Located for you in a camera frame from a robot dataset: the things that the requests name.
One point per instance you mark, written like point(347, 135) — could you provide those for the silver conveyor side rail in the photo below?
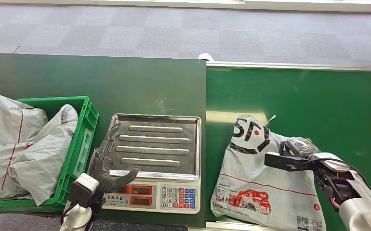
point(300, 66)

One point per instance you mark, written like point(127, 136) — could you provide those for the small white round object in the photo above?
point(205, 56)

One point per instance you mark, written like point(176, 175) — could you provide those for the green plastic crate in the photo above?
point(77, 159)

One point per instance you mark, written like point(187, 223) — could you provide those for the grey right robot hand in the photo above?
point(300, 146)

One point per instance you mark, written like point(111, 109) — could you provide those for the white courier bag, red line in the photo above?
point(3, 127)

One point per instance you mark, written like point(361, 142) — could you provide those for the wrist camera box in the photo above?
point(83, 189)
point(284, 162)

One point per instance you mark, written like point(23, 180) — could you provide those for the green conveyor belt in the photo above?
point(300, 95)

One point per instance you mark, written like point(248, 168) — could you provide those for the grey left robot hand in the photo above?
point(104, 180)

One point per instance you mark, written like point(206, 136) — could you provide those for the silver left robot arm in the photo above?
point(75, 220)

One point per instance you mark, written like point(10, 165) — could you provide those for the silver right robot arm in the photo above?
point(361, 207)

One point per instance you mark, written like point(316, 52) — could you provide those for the white courier bag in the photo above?
point(262, 178)
point(3, 127)
point(42, 159)

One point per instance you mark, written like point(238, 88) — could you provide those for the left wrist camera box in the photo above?
point(83, 189)

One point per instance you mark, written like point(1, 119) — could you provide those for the crumpled white courier bag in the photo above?
point(42, 159)

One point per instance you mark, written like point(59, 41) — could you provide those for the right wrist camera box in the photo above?
point(284, 162)

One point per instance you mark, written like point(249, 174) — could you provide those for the electronic scale with steel pan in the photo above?
point(169, 153)

